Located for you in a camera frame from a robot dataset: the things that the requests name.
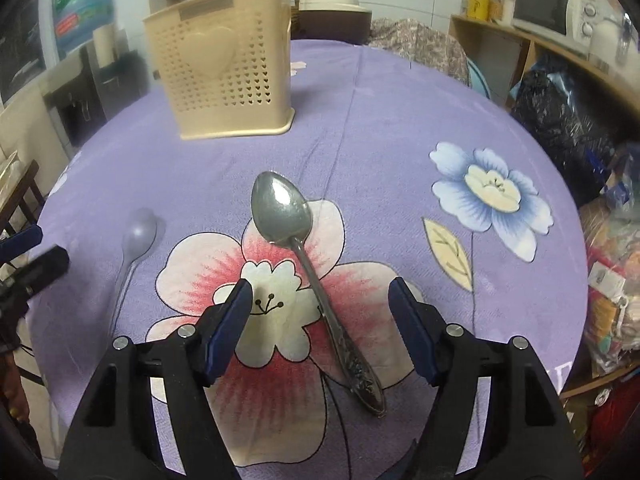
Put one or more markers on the beige perforated cutlery holder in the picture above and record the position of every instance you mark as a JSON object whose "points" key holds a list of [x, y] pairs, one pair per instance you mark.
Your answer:
{"points": [[225, 66]]}

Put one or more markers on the floral cloth covered chair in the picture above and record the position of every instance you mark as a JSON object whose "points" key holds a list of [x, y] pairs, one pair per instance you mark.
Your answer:
{"points": [[421, 44]]}

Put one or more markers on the translucent plastic spoon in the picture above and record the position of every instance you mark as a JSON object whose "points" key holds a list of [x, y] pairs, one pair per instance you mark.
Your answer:
{"points": [[137, 241]]}

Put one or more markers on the black plastic bag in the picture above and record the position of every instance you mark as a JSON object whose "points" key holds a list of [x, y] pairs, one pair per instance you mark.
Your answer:
{"points": [[575, 123]]}

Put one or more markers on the steel spoon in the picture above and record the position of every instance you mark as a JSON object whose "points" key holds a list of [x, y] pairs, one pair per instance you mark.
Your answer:
{"points": [[283, 218]]}

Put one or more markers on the white electric kettle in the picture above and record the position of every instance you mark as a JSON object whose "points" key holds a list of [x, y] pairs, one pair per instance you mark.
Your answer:
{"points": [[611, 41]]}

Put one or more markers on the purple floral tablecloth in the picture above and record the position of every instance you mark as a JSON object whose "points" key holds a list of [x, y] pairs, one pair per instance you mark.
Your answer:
{"points": [[407, 173]]}

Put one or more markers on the white brown rice cooker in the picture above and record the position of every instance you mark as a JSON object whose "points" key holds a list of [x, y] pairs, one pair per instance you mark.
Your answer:
{"points": [[339, 20]]}

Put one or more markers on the colourful bags pile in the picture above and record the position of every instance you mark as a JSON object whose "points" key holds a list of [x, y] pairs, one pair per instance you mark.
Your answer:
{"points": [[611, 228]]}

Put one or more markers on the grey water dispenser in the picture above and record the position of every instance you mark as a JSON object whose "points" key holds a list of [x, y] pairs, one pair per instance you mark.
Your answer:
{"points": [[86, 96]]}

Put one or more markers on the blue water jug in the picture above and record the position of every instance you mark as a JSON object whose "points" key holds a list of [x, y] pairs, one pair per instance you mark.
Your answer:
{"points": [[75, 21]]}

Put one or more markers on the small dark wooden stool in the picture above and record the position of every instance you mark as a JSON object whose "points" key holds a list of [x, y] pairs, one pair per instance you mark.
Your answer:
{"points": [[17, 201]]}

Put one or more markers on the left hand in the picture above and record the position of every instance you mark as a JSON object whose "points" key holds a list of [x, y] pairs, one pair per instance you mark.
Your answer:
{"points": [[12, 391]]}

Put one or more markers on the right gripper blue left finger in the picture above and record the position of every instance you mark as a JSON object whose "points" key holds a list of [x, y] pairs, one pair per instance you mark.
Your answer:
{"points": [[222, 332]]}

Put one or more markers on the white microwave oven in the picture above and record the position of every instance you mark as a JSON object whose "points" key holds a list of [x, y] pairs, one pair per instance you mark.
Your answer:
{"points": [[569, 23]]}

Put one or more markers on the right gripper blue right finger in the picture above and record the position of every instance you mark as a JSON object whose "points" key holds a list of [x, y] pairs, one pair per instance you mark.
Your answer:
{"points": [[418, 325]]}

